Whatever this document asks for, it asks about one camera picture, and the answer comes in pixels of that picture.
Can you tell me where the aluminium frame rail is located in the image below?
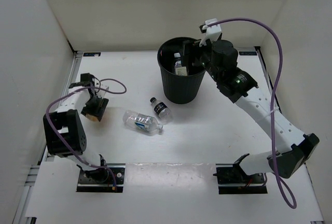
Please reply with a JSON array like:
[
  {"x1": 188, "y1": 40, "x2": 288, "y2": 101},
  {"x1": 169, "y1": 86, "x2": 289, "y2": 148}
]
[
  {"x1": 43, "y1": 52, "x2": 84, "y2": 158},
  {"x1": 12, "y1": 165, "x2": 40, "y2": 224}
]

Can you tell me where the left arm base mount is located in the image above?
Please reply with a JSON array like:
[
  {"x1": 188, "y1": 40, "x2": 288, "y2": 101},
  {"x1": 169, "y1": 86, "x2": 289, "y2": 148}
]
[{"x1": 76, "y1": 164, "x2": 126, "y2": 193}]

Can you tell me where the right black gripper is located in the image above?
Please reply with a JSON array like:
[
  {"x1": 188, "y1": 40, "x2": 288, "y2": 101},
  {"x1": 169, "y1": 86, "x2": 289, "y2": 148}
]
[{"x1": 179, "y1": 39, "x2": 222, "y2": 83}]

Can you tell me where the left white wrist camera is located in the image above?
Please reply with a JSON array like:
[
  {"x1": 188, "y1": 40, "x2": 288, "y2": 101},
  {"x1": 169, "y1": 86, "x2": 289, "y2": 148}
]
[{"x1": 95, "y1": 84, "x2": 109, "y2": 99}]

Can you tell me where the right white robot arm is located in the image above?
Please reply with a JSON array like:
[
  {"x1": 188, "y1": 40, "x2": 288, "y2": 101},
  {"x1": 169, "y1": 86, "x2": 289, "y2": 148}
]
[{"x1": 183, "y1": 40, "x2": 320, "y2": 183}]

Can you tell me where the orange juice bottle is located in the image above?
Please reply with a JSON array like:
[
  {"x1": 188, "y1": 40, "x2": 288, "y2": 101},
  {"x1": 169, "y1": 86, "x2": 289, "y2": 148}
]
[{"x1": 85, "y1": 114, "x2": 102, "y2": 122}]

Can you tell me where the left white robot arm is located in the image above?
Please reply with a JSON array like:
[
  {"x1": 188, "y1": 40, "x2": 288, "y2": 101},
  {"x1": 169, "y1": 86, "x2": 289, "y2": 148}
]
[{"x1": 43, "y1": 73, "x2": 109, "y2": 183}]

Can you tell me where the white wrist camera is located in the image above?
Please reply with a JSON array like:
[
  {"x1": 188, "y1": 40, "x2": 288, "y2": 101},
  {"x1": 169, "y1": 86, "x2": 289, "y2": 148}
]
[
  {"x1": 199, "y1": 18, "x2": 222, "y2": 47},
  {"x1": 95, "y1": 84, "x2": 109, "y2": 99}
]

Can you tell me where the aluminium frame rail left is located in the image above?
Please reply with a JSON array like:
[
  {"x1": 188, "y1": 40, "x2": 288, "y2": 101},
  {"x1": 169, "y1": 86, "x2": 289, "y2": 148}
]
[{"x1": 43, "y1": 52, "x2": 84, "y2": 158}]

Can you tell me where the tall clear white-label bottle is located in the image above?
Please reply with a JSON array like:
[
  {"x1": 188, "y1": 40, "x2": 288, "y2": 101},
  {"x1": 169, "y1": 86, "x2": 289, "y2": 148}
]
[{"x1": 173, "y1": 53, "x2": 188, "y2": 76}]

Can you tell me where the clear crushed water bottle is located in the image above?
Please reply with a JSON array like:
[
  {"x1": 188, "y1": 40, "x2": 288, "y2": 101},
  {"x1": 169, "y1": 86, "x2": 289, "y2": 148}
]
[{"x1": 122, "y1": 111, "x2": 163, "y2": 133}]

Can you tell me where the aluminium frame rail front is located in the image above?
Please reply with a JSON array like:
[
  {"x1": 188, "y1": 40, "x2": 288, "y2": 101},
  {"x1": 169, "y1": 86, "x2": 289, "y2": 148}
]
[{"x1": 12, "y1": 165, "x2": 40, "y2": 224}]

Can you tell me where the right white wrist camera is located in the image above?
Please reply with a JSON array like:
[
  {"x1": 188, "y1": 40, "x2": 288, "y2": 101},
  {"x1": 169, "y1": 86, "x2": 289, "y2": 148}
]
[{"x1": 199, "y1": 18, "x2": 222, "y2": 47}]

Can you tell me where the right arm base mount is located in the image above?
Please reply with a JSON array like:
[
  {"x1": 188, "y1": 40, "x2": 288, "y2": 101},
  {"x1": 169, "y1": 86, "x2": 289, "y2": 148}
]
[{"x1": 213, "y1": 164, "x2": 268, "y2": 195}]

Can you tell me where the small black label bottle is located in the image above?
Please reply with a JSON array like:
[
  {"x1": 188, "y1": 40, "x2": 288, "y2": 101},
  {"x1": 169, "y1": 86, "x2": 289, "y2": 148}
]
[{"x1": 150, "y1": 97, "x2": 172, "y2": 121}]

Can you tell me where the black ribbed waste bin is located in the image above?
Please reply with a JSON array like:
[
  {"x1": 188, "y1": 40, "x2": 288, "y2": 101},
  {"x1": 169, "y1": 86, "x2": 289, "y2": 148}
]
[{"x1": 157, "y1": 37, "x2": 205, "y2": 104}]

